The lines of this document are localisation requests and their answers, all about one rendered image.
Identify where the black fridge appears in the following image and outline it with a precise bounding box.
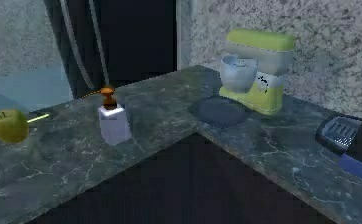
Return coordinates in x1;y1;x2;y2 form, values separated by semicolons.
43;0;178;100

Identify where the green apple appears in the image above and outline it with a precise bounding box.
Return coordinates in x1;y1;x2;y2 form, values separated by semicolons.
0;109;30;145

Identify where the white soap dispenser brown pump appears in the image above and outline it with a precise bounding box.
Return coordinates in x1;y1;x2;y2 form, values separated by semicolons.
80;86;133;147

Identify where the green stand mixer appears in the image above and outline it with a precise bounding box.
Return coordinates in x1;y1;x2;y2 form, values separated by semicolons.
218;28;297;116

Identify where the black blue coffee machine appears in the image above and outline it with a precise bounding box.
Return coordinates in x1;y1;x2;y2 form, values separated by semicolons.
314;49;362;186

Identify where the dark round mat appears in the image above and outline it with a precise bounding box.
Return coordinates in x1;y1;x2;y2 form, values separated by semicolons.
188;95;252;129

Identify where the dark marble worktop counter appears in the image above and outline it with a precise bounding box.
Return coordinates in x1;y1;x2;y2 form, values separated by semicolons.
0;64;362;224

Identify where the yellow green thin stick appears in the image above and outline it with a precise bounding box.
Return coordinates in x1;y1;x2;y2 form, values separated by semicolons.
26;113;51;124

